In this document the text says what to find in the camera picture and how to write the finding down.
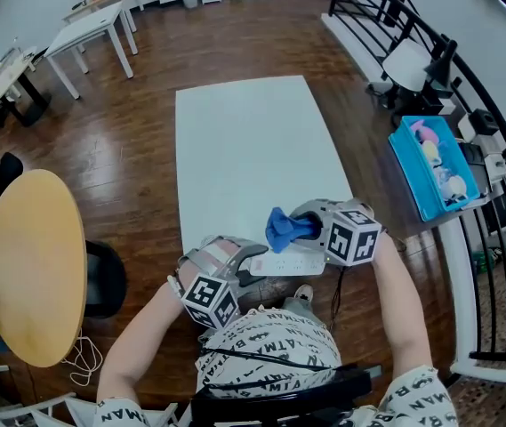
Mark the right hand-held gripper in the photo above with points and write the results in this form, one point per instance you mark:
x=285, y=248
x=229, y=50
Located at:
x=352, y=238

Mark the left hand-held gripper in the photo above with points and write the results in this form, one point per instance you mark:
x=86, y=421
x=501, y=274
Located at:
x=210, y=303

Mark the blue cloth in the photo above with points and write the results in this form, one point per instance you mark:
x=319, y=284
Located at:
x=281, y=229

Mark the white power strip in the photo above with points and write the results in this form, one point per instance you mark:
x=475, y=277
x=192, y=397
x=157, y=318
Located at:
x=288, y=265

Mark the person's right forearm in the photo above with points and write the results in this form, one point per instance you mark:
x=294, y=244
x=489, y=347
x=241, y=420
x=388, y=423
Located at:
x=397, y=300

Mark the person's left forearm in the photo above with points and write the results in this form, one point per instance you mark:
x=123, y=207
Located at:
x=137, y=345

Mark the person's right hand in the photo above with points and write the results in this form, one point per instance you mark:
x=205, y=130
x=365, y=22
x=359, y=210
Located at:
x=363, y=207

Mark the person's right sneaker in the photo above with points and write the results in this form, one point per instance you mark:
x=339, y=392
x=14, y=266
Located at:
x=303, y=292

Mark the person's grey trousers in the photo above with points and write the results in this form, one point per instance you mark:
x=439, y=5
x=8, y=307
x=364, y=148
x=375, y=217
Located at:
x=297, y=307

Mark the person's printed white shirt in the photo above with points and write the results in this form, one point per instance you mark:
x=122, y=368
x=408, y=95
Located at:
x=275, y=340

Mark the dark wooden side table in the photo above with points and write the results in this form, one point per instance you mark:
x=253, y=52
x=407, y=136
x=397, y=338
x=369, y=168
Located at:
x=368, y=149

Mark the blue plastic bin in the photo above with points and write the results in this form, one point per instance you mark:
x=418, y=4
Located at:
x=408, y=171

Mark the yellow plush toy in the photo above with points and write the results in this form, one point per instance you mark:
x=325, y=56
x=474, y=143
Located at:
x=430, y=151

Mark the pale blue toy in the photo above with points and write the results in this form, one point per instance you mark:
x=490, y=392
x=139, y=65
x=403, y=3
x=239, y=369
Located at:
x=442, y=174

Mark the pink plush toy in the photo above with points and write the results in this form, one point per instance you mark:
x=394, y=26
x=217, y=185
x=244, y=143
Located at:
x=425, y=131

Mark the cream plush toy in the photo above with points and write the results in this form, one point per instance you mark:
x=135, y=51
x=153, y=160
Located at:
x=455, y=186

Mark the black flat device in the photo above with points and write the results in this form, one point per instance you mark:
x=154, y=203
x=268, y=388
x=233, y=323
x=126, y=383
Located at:
x=475, y=163

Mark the white shade table lamp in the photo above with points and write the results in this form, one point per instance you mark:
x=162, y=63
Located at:
x=406, y=65

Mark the white curved ledge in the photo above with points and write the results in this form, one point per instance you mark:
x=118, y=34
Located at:
x=463, y=283

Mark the small white box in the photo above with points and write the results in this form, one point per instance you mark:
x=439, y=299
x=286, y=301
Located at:
x=466, y=127

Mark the green crate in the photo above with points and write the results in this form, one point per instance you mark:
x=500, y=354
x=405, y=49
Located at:
x=484, y=260

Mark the white drawer box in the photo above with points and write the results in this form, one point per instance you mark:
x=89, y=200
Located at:
x=496, y=167

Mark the black desk lamp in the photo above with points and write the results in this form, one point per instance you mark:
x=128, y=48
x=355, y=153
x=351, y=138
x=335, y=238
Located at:
x=440, y=67

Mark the black cube speaker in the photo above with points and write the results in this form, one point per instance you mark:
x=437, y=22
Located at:
x=484, y=122

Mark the round yellow wooden table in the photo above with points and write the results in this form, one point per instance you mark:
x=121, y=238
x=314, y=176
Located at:
x=34, y=269

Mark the white chair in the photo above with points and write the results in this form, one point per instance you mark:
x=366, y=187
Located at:
x=79, y=414

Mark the black metal railing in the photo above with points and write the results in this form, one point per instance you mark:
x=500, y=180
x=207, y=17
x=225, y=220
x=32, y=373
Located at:
x=501, y=355

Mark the white square table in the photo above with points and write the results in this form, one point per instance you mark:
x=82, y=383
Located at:
x=85, y=29

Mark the wooden top table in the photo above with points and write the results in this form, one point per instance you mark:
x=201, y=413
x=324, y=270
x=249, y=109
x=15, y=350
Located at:
x=101, y=2

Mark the round white table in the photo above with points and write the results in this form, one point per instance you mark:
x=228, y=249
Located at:
x=5, y=80

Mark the black chest mount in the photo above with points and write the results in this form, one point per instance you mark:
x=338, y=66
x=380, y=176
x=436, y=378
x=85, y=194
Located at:
x=279, y=398

